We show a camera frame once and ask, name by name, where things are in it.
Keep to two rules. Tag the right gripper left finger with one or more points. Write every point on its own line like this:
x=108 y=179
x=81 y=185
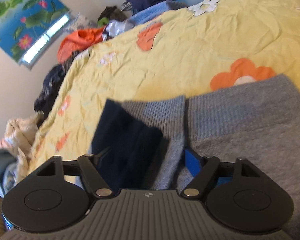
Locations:
x=92 y=181

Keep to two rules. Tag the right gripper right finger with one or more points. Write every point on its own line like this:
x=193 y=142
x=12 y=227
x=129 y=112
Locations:
x=203 y=170

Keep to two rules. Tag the grey navy knit sweater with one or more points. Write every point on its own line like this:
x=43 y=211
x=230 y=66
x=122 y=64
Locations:
x=142 y=143

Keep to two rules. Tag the dark patterned clothes heap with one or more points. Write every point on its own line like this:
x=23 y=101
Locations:
x=51 y=86

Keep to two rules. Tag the cream fluffy blanket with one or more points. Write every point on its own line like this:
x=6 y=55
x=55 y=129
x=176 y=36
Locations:
x=15 y=150

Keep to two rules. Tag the orange plastic bag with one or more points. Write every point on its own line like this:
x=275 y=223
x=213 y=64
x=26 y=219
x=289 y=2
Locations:
x=78 y=40

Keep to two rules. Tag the yellow floral bed quilt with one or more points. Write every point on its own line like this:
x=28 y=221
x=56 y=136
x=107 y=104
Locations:
x=180 y=52

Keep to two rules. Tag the lotus print window blind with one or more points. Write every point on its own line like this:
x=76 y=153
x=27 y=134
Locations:
x=28 y=26

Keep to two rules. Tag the light blue folded blanket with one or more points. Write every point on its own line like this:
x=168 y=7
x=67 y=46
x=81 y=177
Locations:
x=154 y=11

